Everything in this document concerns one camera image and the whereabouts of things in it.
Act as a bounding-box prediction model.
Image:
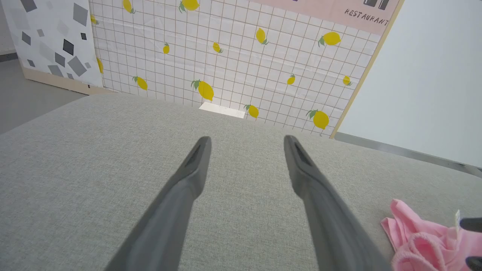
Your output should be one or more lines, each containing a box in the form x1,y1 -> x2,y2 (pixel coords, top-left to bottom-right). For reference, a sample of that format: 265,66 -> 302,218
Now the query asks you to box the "lemon print grid partition panel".
88,0 -> 406,139

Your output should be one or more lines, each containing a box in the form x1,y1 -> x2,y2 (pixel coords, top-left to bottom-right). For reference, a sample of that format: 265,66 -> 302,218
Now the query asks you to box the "terrazzo print partition panel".
2,0 -> 114,96

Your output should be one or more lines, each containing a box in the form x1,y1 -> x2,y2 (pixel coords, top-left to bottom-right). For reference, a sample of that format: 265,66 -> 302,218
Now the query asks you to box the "white box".
198,102 -> 246,119

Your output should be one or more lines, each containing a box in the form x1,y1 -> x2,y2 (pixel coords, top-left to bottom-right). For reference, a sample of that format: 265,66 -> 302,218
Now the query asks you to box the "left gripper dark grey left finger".
104,136 -> 212,271

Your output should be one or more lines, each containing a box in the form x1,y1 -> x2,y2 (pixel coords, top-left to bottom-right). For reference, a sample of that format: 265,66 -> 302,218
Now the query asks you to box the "pink garment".
380,198 -> 482,271

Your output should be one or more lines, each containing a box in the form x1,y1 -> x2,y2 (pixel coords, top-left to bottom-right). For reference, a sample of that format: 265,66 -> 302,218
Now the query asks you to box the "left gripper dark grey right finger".
284,135 -> 393,271

